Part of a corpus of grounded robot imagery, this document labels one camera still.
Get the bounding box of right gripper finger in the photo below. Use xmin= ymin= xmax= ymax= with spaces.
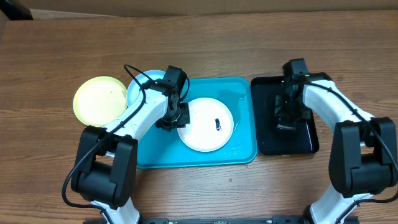
xmin=294 ymin=108 xmax=313 ymax=124
xmin=274 ymin=95 xmax=288 ymax=126

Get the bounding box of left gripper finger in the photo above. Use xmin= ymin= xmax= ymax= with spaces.
xmin=155 ymin=119 xmax=178 ymax=131
xmin=175 ymin=103 xmax=190 ymax=128

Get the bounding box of white pink-rimmed plate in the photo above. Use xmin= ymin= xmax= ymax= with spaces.
xmin=177 ymin=98 xmax=234 ymax=152

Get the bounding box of yellow-green plate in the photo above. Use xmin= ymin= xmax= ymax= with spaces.
xmin=73 ymin=76 xmax=127 ymax=127

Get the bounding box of green scrubbing sponge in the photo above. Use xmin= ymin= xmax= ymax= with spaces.
xmin=277 ymin=124 xmax=296 ymax=131

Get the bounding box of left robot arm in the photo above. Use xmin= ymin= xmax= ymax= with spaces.
xmin=64 ymin=86 xmax=190 ymax=223

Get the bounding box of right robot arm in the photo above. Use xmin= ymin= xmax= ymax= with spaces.
xmin=275 ymin=73 xmax=397 ymax=223

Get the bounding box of teal plastic tray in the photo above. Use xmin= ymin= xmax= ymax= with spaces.
xmin=137 ymin=77 xmax=257 ymax=169

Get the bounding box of black rectangular water tray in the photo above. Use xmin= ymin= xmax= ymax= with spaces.
xmin=250 ymin=77 xmax=320 ymax=156

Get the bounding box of light blue plate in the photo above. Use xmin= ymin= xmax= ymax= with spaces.
xmin=126 ymin=70 xmax=165 ymax=106

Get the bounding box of black corner object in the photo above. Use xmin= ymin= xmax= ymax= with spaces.
xmin=0 ymin=0 xmax=33 ymax=21

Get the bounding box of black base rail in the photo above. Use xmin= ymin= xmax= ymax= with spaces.
xmin=83 ymin=215 xmax=360 ymax=224

